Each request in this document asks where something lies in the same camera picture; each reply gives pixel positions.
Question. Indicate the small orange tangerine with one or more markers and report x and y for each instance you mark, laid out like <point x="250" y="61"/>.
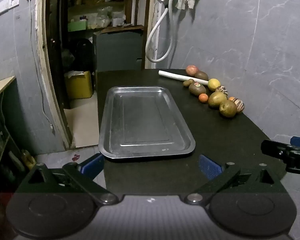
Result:
<point x="203" y="98"/>
<point x="231" y="98"/>

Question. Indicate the small brown kiwi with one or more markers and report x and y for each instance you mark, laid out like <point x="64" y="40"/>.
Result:
<point x="188" y="82"/>

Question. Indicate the wooden side table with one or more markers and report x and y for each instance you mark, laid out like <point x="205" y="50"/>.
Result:
<point x="0" y="90"/>

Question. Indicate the yellow storage box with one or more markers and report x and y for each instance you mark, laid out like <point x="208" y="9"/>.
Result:
<point x="78" y="86"/>

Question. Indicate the white door frame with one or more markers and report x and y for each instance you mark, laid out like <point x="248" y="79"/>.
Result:
<point x="41" y="55"/>

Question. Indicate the brown kiwi with sticker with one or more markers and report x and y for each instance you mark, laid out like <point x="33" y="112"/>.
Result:
<point x="197" y="90"/>

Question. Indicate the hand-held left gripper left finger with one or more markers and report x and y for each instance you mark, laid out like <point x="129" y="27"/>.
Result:
<point x="93" y="165"/>

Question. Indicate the large brown kiwi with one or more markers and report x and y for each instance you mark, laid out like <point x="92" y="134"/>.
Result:
<point x="202" y="75"/>

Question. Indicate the dark grey cabinet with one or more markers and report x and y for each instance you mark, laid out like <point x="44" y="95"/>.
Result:
<point x="117" y="50"/>

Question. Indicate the yellow lemon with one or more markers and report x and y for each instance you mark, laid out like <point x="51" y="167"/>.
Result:
<point x="213" y="84"/>

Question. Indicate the wooden storage shelf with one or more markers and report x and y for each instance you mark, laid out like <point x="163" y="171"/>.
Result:
<point x="102" y="3"/>

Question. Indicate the white cylindrical stick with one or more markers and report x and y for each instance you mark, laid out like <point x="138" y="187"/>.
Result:
<point x="170" y="75"/>

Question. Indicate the red apple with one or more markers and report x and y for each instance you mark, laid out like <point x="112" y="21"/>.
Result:
<point x="192" y="70"/>

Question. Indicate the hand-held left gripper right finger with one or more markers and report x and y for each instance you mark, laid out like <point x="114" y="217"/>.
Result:
<point x="210" y="167"/>

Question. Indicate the rectangular metal tray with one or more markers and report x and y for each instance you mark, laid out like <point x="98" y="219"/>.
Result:
<point x="145" y="120"/>

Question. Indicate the green box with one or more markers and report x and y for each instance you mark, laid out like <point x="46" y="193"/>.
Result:
<point x="77" y="26"/>

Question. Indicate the white wall switch plate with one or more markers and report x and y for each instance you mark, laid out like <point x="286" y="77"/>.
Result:
<point x="4" y="5"/>

